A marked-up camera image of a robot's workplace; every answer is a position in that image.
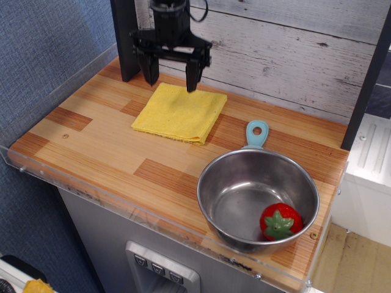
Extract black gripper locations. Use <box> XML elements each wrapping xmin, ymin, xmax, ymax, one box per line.
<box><xmin>130</xmin><ymin>5</ymin><xmax>212</xmax><ymax>93</ymax></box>

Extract yellow towel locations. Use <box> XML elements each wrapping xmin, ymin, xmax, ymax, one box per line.
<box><xmin>131</xmin><ymin>83</ymin><xmax>227</xmax><ymax>145</ymax></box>

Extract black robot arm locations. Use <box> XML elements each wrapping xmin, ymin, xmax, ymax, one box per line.
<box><xmin>130</xmin><ymin>1</ymin><xmax>213</xmax><ymax>93</ymax></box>

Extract red toy strawberry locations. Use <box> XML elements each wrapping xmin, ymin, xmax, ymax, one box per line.
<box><xmin>260</xmin><ymin>203</ymin><xmax>303</xmax><ymax>241</ymax></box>

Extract grey toy fridge cabinet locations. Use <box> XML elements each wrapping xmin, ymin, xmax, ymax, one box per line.
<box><xmin>59</xmin><ymin>189</ymin><xmax>278</xmax><ymax>292</ymax></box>

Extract silver dispenser button panel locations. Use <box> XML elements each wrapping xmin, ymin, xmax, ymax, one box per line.
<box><xmin>125</xmin><ymin>241</ymin><xmax>201</xmax><ymax>292</ymax></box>

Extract white toy sink unit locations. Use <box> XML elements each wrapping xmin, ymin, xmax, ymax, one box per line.
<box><xmin>331</xmin><ymin>114</ymin><xmax>390</xmax><ymax>246</ymax></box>

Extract yellow object bottom corner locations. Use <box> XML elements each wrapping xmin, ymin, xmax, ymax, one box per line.
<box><xmin>23</xmin><ymin>279</ymin><xmax>54</xmax><ymax>293</ymax></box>

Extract dark grey left post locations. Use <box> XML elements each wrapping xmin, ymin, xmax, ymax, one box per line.
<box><xmin>110</xmin><ymin>0</ymin><xmax>141</xmax><ymax>82</ymax></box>

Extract dark grey post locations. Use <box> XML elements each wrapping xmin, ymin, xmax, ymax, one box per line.
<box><xmin>340</xmin><ymin>7</ymin><xmax>390</xmax><ymax>151</ymax></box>
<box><xmin>110</xmin><ymin>0</ymin><xmax>141</xmax><ymax>82</ymax></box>

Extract silver bowl with blue handle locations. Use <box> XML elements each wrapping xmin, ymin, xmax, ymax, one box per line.
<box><xmin>197</xmin><ymin>120</ymin><xmax>320</xmax><ymax>254</ymax></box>

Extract clear acrylic guard rail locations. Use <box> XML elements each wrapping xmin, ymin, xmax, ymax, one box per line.
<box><xmin>1</xmin><ymin>48</ymin><xmax>348</xmax><ymax>292</ymax></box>

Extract dark grey right post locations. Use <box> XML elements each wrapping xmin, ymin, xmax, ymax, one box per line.
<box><xmin>340</xmin><ymin>7</ymin><xmax>390</xmax><ymax>151</ymax></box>

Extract black braided hose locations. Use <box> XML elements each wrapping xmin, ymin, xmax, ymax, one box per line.
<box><xmin>0</xmin><ymin>277</ymin><xmax>16</xmax><ymax>293</ymax></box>

